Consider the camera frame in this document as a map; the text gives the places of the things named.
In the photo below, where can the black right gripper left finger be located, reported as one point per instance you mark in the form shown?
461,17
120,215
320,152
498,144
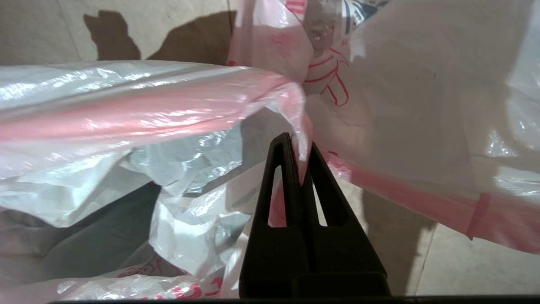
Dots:
274,253

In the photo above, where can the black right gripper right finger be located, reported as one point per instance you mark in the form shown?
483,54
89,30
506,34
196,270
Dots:
350,253

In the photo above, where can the used white pink trash bag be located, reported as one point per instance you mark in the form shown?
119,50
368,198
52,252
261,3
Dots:
422,105

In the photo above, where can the fresh white pink trash bag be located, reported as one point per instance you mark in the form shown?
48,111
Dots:
126,109

